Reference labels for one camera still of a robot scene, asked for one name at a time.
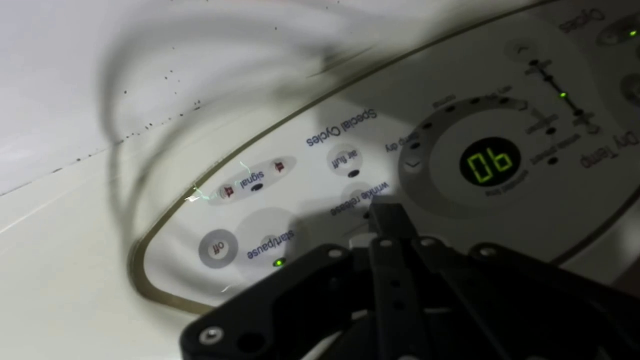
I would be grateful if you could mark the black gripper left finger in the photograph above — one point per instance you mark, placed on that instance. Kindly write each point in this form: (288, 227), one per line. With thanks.
(398, 317)

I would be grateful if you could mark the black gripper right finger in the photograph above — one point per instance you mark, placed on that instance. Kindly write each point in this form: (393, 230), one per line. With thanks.
(477, 295)

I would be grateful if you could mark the cream washing machine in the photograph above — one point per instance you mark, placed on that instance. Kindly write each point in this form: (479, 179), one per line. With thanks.
(112, 109)

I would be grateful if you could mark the washer oval control panel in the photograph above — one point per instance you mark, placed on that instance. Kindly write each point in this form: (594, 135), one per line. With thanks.
(520, 131)

